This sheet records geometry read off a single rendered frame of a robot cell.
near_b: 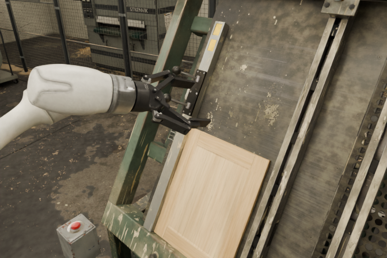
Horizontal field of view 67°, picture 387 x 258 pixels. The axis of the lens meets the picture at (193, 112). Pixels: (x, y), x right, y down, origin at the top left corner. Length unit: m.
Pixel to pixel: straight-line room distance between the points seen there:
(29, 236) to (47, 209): 0.28
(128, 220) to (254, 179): 0.63
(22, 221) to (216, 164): 2.14
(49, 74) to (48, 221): 2.35
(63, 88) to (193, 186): 0.77
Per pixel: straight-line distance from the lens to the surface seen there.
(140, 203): 1.67
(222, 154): 1.17
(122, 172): 1.47
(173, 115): 0.74
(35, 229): 2.88
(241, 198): 1.14
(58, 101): 0.63
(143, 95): 0.69
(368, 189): 0.98
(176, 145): 1.27
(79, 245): 1.42
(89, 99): 0.64
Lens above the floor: 1.93
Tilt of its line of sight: 27 degrees down
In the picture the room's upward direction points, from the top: straight up
